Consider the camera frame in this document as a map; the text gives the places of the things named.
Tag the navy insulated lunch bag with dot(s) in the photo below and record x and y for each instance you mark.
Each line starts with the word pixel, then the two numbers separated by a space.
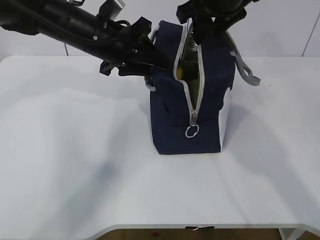
pixel 189 116

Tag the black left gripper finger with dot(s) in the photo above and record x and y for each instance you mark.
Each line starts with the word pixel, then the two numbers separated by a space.
pixel 143 56

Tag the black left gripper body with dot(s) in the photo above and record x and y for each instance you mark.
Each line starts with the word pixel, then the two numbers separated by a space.
pixel 131 43

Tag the white table leg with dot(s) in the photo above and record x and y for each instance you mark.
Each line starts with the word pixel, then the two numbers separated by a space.
pixel 291 233

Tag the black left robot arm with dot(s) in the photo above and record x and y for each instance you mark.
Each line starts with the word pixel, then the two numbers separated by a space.
pixel 62 20

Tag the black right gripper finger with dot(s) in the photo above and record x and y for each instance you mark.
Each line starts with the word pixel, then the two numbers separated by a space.
pixel 202 26
pixel 221 24

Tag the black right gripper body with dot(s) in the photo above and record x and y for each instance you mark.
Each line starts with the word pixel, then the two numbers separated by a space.
pixel 209 8

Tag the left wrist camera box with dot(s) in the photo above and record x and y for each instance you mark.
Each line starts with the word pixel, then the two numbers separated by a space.
pixel 110 9

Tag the yellow banana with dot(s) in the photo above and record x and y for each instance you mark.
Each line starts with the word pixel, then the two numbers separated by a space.
pixel 180 72

